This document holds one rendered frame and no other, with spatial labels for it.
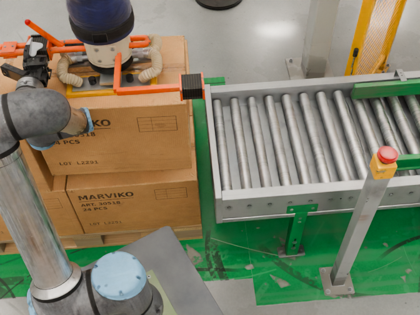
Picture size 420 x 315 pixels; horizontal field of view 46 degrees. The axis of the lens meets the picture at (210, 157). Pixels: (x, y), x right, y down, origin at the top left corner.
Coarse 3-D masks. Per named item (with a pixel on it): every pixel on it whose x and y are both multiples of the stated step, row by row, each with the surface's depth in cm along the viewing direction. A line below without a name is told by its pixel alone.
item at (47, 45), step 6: (30, 36) 186; (36, 36) 187; (42, 42) 185; (48, 42) 183; (42, 48) 183; (48, 48) 181; (36, 54) 182; (42, 54) 183; (48, 54) 183; (48, 60) 184
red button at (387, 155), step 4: (380, 148) 173; (384, 148) 172; (388, 148) 172; (392, 148) 172; (380, 152) 171; (384, 152) 171; (388, 152) 171; (392, 152) 171; (396, 152) 171; (380, 156) 171; (384, 156) 170; (388, 156) 170; (392, 156) 170; (396, 156) 170; (380, 160) 171; (384, 160) 170; (388, 160) 169; (392, 160) 170; (396, 160) 170
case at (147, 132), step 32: (64, 96) 188; (96, 96) 188; (128, 96) 187; (160, 96) 187; (96, 128) 192; (128, 128) 193; (160, 128) 194; (64, 160) 207; (96, 160) 208; (128, 160) 209; (160, 160) 210
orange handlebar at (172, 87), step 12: (132, 36) 187; (144, 36) 187; (0, 48) 186; (12, 48) 184; (60, 48) 184; (72, 48) 184; (84, 48) 184; (120, 60) 179; (120, 72) 176; (120, 84) 173; (168, 84) 171
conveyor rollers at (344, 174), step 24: (288, 96) 257; (336, 96) 257; (408, 96) 255; (216, 120) 249; (240, 120) 248; (288, 120) 248; (312, 120) 246; (360, 120) 248; (384, 120) 245; (216, 144) 242; (240, 144) 238; (312, 144) 238; (336, 144) 236; (408, 144) 237; (240, 168) 230; (264, 168) 229; (288, 168) 230; (336, 168) 231; (360, 168) 228
